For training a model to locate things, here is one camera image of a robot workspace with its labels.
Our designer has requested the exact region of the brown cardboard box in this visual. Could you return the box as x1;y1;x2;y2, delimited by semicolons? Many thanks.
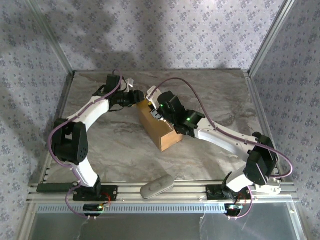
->
136;98;185;153

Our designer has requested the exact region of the grey oval pad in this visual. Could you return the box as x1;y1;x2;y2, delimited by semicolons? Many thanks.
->
139;175;176;200

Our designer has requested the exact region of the small black electronics module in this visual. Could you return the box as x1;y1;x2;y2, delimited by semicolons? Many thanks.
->
83;203;111;217
224;203;244;216

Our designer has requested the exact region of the black rectangular bar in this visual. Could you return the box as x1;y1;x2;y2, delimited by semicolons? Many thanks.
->
36;183;77;194

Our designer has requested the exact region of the shiny metal panel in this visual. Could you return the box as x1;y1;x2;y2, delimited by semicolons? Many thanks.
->
18;202;311;240

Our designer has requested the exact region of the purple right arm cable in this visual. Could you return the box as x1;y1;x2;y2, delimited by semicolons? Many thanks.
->
151;77;294;221

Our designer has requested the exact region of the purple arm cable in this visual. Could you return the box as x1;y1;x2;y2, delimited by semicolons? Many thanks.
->
47;69;124;221
151;77;294;221

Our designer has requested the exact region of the aluminium side rail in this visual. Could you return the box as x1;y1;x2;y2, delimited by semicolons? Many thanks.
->
28;73;76;187
246;71;300;191

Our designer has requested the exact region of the aluminium frame post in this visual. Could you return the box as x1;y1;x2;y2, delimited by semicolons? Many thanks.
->
246;0;298;76
26;0;76;77

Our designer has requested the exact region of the wide aluminium extrusion rail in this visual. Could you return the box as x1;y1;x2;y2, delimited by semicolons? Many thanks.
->
26;181;300;204

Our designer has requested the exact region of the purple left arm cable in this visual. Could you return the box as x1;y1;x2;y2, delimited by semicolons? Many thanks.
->
47;69;124;221

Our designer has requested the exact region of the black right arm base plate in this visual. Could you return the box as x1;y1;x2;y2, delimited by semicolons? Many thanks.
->
206;184;254;201

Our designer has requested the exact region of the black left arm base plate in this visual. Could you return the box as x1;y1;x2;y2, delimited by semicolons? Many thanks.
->
72;185;119;202

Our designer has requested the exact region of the grey slotted cable duct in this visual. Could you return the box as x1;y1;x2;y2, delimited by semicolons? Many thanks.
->
37;202;227;214

